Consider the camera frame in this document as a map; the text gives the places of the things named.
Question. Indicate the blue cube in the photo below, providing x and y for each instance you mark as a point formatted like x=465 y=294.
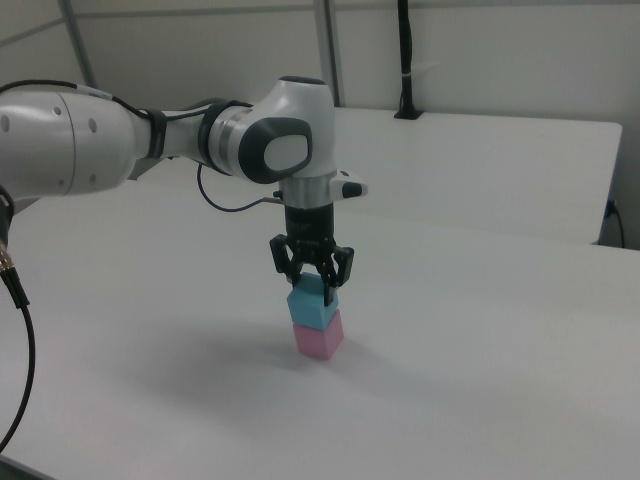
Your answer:
x=312 y=306

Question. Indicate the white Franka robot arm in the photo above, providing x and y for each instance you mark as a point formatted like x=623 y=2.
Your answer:
x=165 y=140

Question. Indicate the grey metal frame post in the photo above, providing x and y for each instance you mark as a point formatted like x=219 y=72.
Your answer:
x=80 y=45
x=327 y=50

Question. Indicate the black camera stand pole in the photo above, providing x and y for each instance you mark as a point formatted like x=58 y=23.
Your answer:
x=406 y=60

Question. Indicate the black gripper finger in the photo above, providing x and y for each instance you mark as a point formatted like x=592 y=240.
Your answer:
x=336 y=272
x=284 y=260

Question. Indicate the pink cube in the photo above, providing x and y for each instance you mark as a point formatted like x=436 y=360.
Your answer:
x=320 y=341

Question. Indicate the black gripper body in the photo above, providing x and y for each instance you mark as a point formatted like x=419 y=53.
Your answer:
x=310 y=235

